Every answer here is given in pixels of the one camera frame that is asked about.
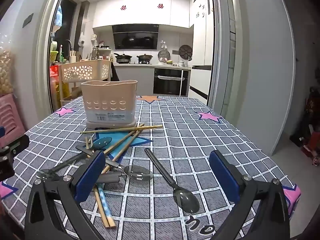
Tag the black built-in oven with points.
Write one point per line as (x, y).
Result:
(170, 81)

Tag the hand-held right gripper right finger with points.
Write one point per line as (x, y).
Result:
(223, 177)

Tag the black range hood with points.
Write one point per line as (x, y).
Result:
(136, 37)

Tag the white kitchen counter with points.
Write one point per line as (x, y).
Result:
(150, 65)

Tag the beige perforated basket cart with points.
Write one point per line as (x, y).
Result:
(82, 71)

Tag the blue plastic bag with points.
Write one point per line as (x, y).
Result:
(59, 16)

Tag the black cooking pot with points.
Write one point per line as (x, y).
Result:
(145, 58)

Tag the round metal lid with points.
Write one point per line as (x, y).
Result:
(164, 55)

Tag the round hanging pan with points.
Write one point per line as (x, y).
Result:
(185, 51)

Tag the black wall switch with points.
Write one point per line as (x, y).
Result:
(28, 21)

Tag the black wok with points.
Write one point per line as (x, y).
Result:
(123, 57)

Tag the yellow oil bottle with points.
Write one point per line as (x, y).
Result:
(63, 90)

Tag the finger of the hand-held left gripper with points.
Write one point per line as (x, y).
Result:
(2, 131)
(15, 143)

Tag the red box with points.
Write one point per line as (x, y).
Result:
(312, 142)

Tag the red paper decoration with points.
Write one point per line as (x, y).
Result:
(123, 7)
(160, 6)

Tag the grey checked star tablecloth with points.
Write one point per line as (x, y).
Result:
(200, 135)

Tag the red packet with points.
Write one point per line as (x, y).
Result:
(54, 70)

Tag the white upper cabinets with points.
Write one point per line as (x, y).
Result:
(140, 12)

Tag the dark cloth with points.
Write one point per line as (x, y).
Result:
(115, 73)

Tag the pink plastic stool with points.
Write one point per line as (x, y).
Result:
(10, 115)

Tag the white refrigerator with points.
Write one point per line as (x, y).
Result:
(203, 42)

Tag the knife block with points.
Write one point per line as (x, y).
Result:
(72, 57)

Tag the beige plastic utensil holder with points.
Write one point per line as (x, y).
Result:
(110, 92)

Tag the green bottle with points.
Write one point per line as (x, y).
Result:
(61, 55)

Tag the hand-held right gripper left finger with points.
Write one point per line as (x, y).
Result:
(90, 177)

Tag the green plastic basket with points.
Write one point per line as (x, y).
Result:
(54, 56)

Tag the clear bag of beige balls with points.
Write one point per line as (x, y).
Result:
(5, 70)

